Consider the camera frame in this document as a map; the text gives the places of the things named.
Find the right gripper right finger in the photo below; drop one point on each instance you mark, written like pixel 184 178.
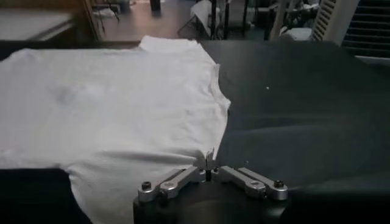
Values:
pixel 250 182

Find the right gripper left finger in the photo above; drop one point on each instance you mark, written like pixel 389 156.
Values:
pixel 173 184

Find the white side table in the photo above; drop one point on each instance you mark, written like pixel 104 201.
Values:
pixel 30 24

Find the white printed t-shirt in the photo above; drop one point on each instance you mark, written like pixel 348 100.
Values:
pixel 122 106

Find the white air cooler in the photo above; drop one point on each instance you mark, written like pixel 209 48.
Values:
pixel 335 18

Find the black waste bin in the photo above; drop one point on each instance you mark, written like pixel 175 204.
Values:
pixel 155 4

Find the black table cloth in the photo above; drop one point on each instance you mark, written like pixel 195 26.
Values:
pixel 304 121

